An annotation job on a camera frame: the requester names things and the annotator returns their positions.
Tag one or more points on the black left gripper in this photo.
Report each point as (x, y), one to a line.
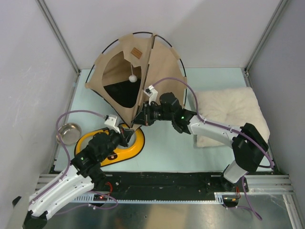
(124, 134)

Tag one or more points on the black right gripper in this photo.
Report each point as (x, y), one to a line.
(144, 117)

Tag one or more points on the black tent pole front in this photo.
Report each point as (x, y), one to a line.
(141, 96)

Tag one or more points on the black tent pole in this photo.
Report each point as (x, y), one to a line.
(141, 96)
(150, 33)

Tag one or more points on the beige fabric pet tent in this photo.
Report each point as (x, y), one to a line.
(132, 63)

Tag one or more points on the black tent pole back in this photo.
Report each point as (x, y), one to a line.
(150, 33)

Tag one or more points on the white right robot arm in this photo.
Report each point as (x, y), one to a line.
(248, 145)

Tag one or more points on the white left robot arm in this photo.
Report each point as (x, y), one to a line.
(81, 175)

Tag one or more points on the steel pet bowl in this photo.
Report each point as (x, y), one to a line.
(70, 133)

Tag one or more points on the yellow double bowl holder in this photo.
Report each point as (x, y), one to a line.
(134, 148)

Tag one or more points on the white pompom toy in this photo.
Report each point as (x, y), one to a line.
(132, 78)

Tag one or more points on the small circuit board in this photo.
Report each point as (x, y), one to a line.
(98, 197)

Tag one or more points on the cream fluffy cushion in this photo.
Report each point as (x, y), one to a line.
(236, 106)

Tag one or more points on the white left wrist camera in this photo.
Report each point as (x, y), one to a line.
(112, 123)

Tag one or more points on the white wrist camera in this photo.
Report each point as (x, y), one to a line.
(152, 94)
(112, 123)

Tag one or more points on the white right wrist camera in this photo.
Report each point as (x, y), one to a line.
(152, 94)

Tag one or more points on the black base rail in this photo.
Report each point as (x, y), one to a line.
(163, 186)

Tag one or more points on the left aluminium frame post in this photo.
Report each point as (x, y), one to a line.
(58, 34)

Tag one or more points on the aluminium frame post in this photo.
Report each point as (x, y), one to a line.
(58, 34)
(267, 32)

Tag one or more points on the right aluminium frame post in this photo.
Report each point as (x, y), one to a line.
(267, 32)

